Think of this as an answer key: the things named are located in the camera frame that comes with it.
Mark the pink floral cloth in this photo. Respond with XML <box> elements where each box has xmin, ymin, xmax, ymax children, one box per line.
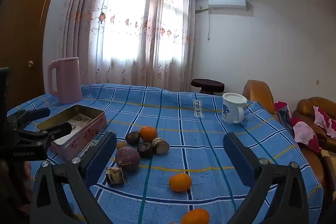
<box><xmin>314</xmin><ymin>106</ymin><xmax>336</xmax><ymax>139</ymax></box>

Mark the brown leather chair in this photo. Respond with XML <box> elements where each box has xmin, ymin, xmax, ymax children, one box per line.
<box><xmin>242</xmin><ymin>80</ymin><xmax>275</xmax><ymax>114</ymax></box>

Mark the white mug with blue print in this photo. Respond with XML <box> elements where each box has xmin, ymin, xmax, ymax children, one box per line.
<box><xmin>222</xmin><ymin>92</ymin><xmax>248</xmax><ymax>124</ymax></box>

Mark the blue plaid tablecloth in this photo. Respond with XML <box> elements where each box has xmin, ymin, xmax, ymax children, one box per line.
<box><xmin>7</xmin><ymin>84</ymin><xmax>323</xmax><ymax>224</ymax></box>

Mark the brown wooden door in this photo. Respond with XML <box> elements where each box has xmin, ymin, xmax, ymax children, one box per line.
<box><xmin>0</xmin><ymin>0</ymin><xmax>57</xmax><ymax>109</ymax></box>

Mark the floral sheer curtain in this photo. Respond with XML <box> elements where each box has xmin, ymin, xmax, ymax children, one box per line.
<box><xmin>59</xmin><ymin>0</ymin><xmax>200</xmax><ymax>94</ymax></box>

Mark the printed paper card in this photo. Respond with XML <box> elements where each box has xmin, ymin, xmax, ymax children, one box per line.
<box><xmin>69</xmin><ymin>114</ymin><xmax>91</xmax><ymax>126</ymax></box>

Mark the dark round stool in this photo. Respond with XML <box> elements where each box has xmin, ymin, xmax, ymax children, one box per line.
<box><xmin>191</xmin><ymin>79</ymin><xmax>225</xmax><ymax>94</ymax></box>

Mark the dark brown wrinkled fruit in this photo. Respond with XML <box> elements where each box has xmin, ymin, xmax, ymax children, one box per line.
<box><xmin>125</xmin><ymin>131</ymin><xmax>141</xmax><ymax>146</ymax></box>
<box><xmin>136</xmin><ymin>142</ymin><xmax>154</xmax><ymax>158</ymax></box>

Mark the large purple passion fruit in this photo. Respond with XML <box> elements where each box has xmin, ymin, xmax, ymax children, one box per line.
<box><xmin>115</xmin><ymin>146</ymin><xmax>141</xmax><ymax>172</ymax></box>

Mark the person's left hand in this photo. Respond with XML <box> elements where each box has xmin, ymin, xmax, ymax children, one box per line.
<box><xmin>0</xmin><ymin>160</ymin><xmax>32</xmax><ymax>214</ymax></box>

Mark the colourful bag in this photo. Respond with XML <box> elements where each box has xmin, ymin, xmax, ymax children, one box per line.
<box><xmin>274</xmin><ymin>101</ymin><xmax>293</xmax><ymax>130</ymax></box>

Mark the white air conditioner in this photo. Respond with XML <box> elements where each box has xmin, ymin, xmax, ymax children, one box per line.
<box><xmin>208</xmin><ymin>0</ymin><xmax>247</xmax><ymax>10</ymax></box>

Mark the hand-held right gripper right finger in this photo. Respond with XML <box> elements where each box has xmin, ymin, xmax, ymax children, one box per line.
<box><xmin>223</xmin><ymin>132</ymin><xmax>310</xmax><ymax>224</ymax></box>

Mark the metal tray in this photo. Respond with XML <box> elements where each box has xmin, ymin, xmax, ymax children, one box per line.
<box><xmin>36</xmin><ymin>105</ymin><xmax>108</xmax><ymax>163</ymax></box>

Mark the short sugarcane piece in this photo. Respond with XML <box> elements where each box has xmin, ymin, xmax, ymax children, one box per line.
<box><xmin>105</xmin><ymin>167</ymin><xmax>125</xmax><ymax>186</ymax></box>
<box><xmin>152</xmin><ymin>137</ymin><xmax>170</xmax><ymax>155</ymax></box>

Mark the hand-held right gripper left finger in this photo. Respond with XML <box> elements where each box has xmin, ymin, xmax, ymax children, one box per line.
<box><xmin>30</xmin><ymin>132</ymin><xmax>117</xmax><ymax>224</ymax></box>

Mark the brown leather sofa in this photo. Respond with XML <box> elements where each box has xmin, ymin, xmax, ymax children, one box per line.
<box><xmin>293</xmin><ymin>97</ymin><xmax>336</xmax><ymax>153</ymax></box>

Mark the small orange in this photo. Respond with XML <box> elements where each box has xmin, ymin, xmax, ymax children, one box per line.
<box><xmin>181</xmin><ymin>208</ymin><xmax>210</xmax><ymax>224</ymax></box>
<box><xmin>169</xmin><ymin>173</ymin><xmax>192</xmax><ymax>193</ymax></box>
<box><xmin>139</xmin><ymin>126</ymin><xmax>158</xmax><ymax>143</ymax></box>

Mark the pink electric kettle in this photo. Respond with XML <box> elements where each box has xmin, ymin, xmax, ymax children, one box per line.
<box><xmin>47</xmin><ymin>57</ymin><xmax>83</xmax><ymax>104</ymax></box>

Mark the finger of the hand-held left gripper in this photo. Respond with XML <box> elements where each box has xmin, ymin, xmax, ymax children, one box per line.
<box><xmin>39</xmin><ymin>123</ymin><xmax>73</xmax><ymax>142</ymax></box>
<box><xmin>8</xmin><ymin>107</ymin><xmax>51</xmax><ymax>127</ymax></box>

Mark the red and pink cloth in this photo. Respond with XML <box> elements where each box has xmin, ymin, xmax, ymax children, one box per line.
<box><xmin>291</xmin><ymin>118</ymin><xmax>322</xmax><ymax>153</ymax></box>

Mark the white air conditioner pipe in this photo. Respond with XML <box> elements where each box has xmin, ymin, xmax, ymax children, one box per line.
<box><xmin>196</xmin><ymin>6</ymin><xmax>211</xmax><ymax>39</ymax></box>

